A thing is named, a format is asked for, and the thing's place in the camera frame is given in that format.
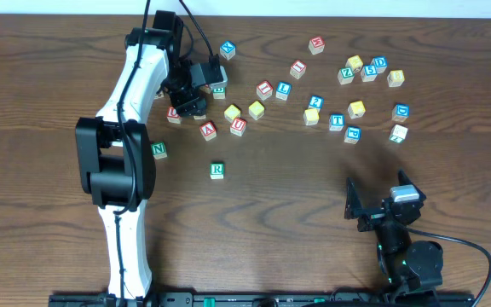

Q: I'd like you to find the red i block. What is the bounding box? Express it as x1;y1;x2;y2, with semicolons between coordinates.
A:
256;80;274;101
290;60;307;79

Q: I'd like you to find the yellow K letter block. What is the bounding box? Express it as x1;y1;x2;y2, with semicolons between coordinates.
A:
348;101;366;119

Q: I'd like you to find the red I block upper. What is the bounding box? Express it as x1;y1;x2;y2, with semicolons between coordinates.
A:
290;60;307;79

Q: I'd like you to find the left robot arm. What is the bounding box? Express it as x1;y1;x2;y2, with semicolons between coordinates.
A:
75;10;228;306

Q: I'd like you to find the green 7 number block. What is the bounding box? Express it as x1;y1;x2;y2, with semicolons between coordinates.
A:
389;125;408;143

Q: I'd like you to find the red I block centre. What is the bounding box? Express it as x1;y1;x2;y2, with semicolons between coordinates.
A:
256;80;274;101

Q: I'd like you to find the red E letter block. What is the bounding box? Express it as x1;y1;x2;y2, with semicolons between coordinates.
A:
200;84;212;94

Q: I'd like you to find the blue 5 number block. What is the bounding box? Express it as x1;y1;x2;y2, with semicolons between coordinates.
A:
361;65;378;82

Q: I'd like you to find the green B letter block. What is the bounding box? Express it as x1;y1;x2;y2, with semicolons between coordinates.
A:
212;88;226;100

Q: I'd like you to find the green N letter block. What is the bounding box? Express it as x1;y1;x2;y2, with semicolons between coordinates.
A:
151;142;168;159

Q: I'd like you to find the yellow S letter block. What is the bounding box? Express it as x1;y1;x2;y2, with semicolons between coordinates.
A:
303;108;320;126

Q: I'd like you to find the yellow block far left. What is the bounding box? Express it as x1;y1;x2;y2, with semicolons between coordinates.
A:
154;90;164;100

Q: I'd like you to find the red A letter block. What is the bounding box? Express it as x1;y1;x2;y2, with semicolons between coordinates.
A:
199;121;217;141

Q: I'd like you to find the blue 2 number block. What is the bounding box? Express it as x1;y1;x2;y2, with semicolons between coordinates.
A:
308;96;324;113

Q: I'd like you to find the red U block centre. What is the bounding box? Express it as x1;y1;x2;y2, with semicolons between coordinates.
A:
230;118;247;136

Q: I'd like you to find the green R letter block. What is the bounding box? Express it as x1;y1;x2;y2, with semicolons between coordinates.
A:
210;163;225;180

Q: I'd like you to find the yellow 8 number block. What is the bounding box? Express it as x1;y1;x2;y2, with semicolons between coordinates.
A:
387;70;405;88

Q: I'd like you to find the yellow block centre right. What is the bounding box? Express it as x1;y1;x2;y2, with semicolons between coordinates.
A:
248;101;265;120

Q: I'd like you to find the blue L letter block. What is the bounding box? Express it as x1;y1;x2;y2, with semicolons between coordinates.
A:
275;82;292;101

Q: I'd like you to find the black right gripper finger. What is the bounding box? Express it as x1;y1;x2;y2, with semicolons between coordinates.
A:
397;170;426;200
344;177;362;219

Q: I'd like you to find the red M letter block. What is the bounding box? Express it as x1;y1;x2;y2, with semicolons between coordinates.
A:
309;36;326;55

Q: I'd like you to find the red U block left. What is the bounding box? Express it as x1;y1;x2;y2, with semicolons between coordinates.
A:
166;107;182;125

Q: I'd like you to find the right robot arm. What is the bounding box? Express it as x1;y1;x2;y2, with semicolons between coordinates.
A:
344;171;443;303

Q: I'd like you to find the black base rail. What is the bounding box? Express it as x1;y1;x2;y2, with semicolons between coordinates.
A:
48;291;476;307

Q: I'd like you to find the blue D block right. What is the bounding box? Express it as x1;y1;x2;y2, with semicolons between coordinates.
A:
391;104;410;123

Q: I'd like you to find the yellow block centre left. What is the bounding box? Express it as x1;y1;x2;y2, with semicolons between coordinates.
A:
223;104;241;123

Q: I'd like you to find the green Z letter block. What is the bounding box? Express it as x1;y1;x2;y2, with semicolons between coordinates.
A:
338;67;355;85

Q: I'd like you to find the blue T letter block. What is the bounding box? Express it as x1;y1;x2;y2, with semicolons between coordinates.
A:
329;114;344;131

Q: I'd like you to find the blue D block upper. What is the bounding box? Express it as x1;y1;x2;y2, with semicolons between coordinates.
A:
371;56;388;74

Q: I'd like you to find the blue d block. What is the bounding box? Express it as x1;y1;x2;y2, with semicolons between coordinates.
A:
391;104;410;123
371;56;388;74

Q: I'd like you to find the red u block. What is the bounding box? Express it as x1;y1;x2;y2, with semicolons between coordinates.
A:
166;107;182;125
230;118;247;136

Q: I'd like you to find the blue X letter block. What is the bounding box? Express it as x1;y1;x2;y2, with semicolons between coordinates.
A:
220;41;236;61

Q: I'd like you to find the yellow block upper right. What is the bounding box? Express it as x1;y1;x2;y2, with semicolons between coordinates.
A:
345;55;363;73

